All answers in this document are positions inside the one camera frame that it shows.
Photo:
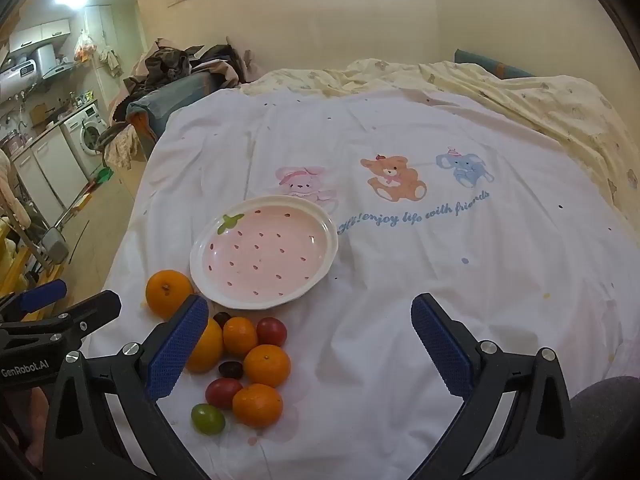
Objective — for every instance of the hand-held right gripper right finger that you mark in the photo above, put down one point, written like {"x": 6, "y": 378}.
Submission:
{"x": 442, "y": 347}

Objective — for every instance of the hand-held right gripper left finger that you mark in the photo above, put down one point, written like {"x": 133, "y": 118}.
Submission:
{"x": 176, "y": 347}

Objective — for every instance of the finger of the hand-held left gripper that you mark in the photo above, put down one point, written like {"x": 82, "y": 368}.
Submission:
{"x": 95, "y": 310}
{"x": 42, "y": 294}

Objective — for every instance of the large yellowish orange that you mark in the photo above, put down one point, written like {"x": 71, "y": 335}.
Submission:
{"x": 210, "y": 347}

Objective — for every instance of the orange mandarin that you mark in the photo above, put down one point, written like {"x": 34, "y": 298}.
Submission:
{"x": 167, "y": 292}
{"x": 240, "y": 336}
{"x": 266, "y": 365}
{"x": 257, "y": 405}

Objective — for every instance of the pink strawberry ceramic plate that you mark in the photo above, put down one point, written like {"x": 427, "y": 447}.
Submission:
{"x": 265, "y": 255}

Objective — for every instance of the yellow rack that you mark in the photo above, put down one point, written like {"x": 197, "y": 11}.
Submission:
{"x": 12, "y": 260}

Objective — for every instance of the grey metal chair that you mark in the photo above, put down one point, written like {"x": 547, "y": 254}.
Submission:
{"x": 55, "y": 244}

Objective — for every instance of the dark purple cherry tomato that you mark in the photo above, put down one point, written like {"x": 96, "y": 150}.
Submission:
{"x": 231, "y": 369}
{"x": 221, "y": 319}

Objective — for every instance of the red cherry tomato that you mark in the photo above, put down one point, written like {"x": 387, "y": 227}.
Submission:
{"x": 223, "y": 392}
{"x": 271, "y": 331}

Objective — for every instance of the green cherry tomato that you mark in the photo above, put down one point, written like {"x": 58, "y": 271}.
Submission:
{"x": 207, "y": 419}

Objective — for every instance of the white cartoon printed bedsheet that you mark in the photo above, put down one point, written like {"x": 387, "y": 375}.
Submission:
{"x": 400, "y": 270}

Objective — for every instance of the white kitchen base cabinet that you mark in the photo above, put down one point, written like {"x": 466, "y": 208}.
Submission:
{"x": 50, "y": 175}

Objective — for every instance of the green dustpan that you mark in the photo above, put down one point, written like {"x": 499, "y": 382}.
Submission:
{"x": 105, "y": 176}

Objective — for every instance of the white washing machine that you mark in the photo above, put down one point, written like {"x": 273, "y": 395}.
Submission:
{"x": 85, "y": 135}

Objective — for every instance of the floral cloth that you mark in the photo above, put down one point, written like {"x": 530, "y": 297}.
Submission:
{"x": 122, "y": 147}

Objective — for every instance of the person's grey trouser leg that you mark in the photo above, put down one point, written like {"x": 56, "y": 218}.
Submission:
{"x": 607, "y": 425}

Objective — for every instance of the white kitchen appliance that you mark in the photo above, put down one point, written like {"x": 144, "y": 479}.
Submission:
{"x": 17, "y": 80}

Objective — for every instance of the blue grey pillow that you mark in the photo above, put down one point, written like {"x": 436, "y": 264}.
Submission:
{"x": 170, "y": 97}

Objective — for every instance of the hanging towel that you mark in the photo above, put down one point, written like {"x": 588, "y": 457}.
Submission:
{"x": 111, "y": 62}

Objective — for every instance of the orange plastic bag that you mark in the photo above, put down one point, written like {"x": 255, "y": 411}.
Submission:
{"x": 85, "y": 47}

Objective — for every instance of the pile of dark clothes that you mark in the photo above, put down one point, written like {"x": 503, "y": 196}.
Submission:
{"x": 170, "y": 62}

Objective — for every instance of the yellow printed quilt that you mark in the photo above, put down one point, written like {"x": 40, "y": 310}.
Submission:
{"x": 550, "y": 100}

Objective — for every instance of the teal pillow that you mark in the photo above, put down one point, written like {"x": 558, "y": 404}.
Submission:
{"x": 480, "y": 60}

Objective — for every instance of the white wall cabinets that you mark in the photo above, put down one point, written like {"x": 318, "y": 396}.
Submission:
{"x": 40, "y": 35}

